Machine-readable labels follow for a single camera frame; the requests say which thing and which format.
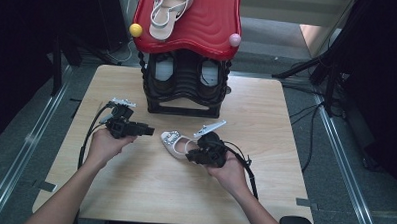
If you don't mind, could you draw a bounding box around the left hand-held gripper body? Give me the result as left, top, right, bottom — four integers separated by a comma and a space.
105, 97, 141, 140

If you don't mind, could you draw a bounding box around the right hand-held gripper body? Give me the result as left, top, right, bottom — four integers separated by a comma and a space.
193, 118, 229, 169

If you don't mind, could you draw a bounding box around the white heeled sandal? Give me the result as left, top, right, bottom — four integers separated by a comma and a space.
159, 130, 204, 161
148, 0, 196, 43

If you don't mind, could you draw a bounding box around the black leather shoe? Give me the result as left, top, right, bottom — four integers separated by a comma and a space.
146, 51, 178, 92
196, 56, 224, 96

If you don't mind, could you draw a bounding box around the red and black shoe rack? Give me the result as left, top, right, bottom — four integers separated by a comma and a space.
129, 0, 244, 120

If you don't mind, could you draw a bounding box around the person's left hand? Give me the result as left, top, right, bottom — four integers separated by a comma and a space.
84, 127, 139, 171

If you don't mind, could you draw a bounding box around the person's right hand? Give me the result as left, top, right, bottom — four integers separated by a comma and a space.
205, 149, 251, 198

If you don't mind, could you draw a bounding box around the black metal stand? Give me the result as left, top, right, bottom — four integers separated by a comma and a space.
50, 36, 65, 96

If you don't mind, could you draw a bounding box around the yellow ball knob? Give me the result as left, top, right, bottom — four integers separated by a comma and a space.
128, 23, 145, 38

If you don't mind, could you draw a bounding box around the grey tape piece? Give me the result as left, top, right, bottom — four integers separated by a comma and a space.
32, 179, 58, 193
295, 197, 320, 210

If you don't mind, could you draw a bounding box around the pink ball knob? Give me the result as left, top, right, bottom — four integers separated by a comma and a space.
228, 32, 242, 48

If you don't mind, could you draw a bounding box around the dark curtain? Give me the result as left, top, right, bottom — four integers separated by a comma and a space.
0, 0, 131, 150
317, 0, 397, 200

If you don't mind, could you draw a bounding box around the black tripod stand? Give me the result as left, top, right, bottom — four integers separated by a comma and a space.
270, 44, 347, 118

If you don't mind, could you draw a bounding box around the grey cable plug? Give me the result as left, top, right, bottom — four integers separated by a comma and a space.
99, 113, 114, 125

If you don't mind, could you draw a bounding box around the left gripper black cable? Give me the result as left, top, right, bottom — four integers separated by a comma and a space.
76, 101, 116, 172

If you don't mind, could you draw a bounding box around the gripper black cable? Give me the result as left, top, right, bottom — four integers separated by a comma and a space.
76, 101, 116, 172
221, 140, 261, 200

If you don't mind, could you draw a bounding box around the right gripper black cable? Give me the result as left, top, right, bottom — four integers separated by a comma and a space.
221, 140, 261, 200

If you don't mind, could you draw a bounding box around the white floor cable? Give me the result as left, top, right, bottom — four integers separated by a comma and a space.
107, 38, 136, 66

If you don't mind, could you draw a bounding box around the black floor cable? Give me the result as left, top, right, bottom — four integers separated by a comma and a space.
285, 100, 325, 174

